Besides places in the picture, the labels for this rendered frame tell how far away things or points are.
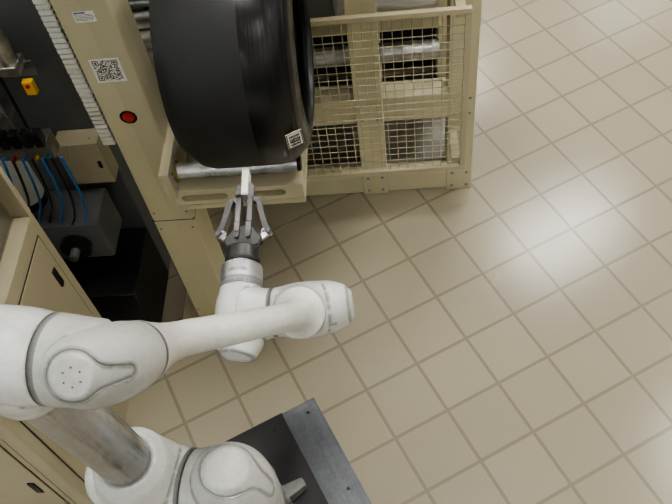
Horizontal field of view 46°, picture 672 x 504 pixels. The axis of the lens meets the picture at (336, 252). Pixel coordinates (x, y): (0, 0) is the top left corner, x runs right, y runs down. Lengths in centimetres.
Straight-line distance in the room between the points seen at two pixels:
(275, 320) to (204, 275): 130
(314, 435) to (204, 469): 47
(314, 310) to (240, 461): 32
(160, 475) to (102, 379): 58
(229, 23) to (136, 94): 43
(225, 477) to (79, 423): 34
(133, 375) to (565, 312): 205
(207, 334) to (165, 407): 153
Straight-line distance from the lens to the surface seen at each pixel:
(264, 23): 174
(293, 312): 144
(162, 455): 161
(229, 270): 164
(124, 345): 108
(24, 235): 222
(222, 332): 134
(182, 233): 250
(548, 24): 395
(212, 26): 175
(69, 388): 105
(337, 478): 193
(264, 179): 215
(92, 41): 199
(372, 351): 279
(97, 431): 139
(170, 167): 215
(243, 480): 155
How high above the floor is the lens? 246
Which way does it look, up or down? 54 degrees down
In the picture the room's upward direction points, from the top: 10 degrees counter-clockwise
